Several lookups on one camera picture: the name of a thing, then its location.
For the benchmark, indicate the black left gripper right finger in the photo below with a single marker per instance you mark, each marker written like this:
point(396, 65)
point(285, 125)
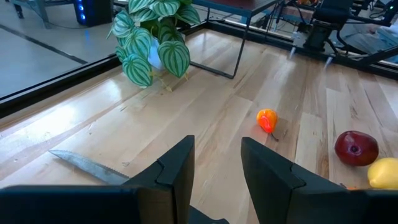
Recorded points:
point(295, 202)

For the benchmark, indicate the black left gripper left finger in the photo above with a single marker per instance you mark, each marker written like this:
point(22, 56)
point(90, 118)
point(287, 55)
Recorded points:
point(93, 205)

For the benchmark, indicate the dark red toy apple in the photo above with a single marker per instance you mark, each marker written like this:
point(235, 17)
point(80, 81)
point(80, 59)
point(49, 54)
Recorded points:
point(356, 148)

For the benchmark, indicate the yellow toy lemon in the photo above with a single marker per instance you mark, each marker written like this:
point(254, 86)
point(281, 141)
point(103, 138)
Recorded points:
point(385, 174)

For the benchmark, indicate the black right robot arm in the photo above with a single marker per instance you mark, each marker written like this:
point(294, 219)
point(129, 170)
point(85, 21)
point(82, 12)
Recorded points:
point(320, 34)

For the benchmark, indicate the artificial striped green leaf plant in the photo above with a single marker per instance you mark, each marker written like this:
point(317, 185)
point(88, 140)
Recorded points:
point(136, 68)

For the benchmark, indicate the black computer tower blue lights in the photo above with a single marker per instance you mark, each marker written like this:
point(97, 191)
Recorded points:
point(96, 12)

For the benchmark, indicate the black perforated metal shelf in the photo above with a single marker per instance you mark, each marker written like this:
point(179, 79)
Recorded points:
point(236, 4)

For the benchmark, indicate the black aluminium rig frame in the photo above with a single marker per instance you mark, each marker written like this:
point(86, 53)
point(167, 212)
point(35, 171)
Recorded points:
point(62, 82)

